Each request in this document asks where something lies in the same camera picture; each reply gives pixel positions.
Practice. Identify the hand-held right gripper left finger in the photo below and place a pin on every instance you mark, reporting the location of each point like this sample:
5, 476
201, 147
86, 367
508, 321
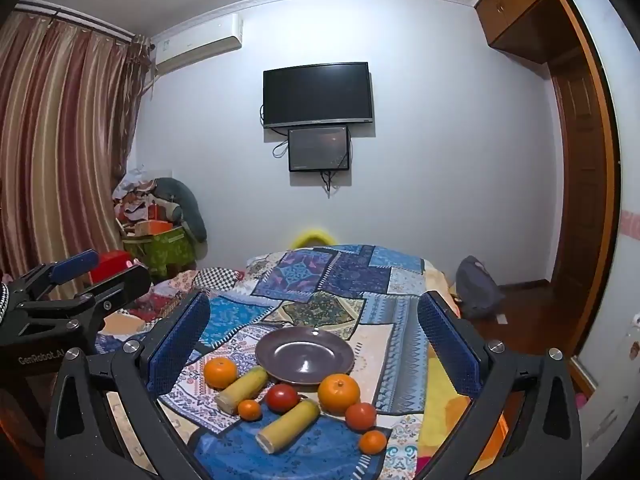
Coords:
180, 340

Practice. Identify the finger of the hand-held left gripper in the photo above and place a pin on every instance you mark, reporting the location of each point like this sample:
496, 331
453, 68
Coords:
120, 282
75, 263

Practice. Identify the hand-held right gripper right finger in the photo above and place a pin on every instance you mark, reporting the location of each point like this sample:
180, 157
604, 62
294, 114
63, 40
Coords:
450, 355

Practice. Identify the large orange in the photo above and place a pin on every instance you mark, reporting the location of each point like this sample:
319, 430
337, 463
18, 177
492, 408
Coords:
339, 394
220, 372

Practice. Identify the yellow corn cob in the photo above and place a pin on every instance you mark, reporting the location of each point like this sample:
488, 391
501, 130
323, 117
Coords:
245, 389
287, 427

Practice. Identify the small orange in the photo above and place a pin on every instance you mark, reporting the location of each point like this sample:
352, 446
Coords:
372, 441
249, 409

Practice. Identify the red tomato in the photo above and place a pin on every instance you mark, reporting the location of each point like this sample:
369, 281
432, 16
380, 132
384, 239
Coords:
360, 416
281, 397

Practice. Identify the dark purple plate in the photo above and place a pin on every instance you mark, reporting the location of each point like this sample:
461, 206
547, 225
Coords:
305, 355

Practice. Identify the red plastic container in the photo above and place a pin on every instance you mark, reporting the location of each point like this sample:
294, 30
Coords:
112, 266

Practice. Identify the floral bed sheet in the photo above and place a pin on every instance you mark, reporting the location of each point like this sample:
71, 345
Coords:
165, 295

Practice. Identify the green patterned box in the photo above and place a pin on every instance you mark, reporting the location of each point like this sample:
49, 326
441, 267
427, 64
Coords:
160, 252

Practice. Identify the grey backpack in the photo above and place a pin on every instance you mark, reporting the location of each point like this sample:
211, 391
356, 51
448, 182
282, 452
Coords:
477, 287

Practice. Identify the pile of clutter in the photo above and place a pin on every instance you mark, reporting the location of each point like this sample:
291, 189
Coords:
137, 200

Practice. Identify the grey plush toy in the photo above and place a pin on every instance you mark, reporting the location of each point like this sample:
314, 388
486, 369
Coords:
192, 210

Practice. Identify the striped brown curtain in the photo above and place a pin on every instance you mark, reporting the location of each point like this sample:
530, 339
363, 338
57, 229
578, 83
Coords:
60, 150

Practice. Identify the blue patchwork blanket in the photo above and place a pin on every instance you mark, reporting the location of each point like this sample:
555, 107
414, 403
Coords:
330, 280

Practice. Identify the brown wooden door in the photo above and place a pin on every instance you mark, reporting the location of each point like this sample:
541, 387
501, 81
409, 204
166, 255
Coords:
580, 200

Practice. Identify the white air conditioner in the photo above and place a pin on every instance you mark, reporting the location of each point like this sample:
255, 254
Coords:
197, 42

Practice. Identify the white sliding wardrobe door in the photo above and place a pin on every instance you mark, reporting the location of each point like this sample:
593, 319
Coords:
625, 85

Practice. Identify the wooden overhead cabinet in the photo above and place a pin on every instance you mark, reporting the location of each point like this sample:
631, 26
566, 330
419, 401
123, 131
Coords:
520, 15

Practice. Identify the small black wall monitor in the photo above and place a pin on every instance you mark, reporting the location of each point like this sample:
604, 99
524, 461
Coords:
318, 149

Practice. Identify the wooden wardrobe frame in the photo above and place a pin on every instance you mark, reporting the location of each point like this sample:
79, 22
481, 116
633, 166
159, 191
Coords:
607, 160

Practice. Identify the black wall television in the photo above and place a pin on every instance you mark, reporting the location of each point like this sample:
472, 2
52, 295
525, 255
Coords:
318, 94

